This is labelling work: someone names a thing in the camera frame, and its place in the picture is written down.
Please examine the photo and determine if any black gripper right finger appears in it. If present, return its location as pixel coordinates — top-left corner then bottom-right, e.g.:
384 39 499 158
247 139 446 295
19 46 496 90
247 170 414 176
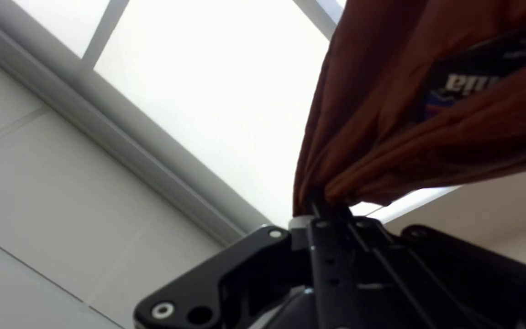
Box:
330 203 526 329

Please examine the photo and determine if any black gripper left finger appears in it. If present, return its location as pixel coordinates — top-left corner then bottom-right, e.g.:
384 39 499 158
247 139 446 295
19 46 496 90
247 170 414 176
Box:
134 198 342 329

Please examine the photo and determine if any brown quilted jacket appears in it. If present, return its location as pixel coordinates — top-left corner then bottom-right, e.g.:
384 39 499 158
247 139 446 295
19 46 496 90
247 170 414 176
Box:
291 0 526 216

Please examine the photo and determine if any grey window frame bar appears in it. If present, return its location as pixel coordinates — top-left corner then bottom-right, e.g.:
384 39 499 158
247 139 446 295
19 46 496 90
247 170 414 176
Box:
0 0 273 247

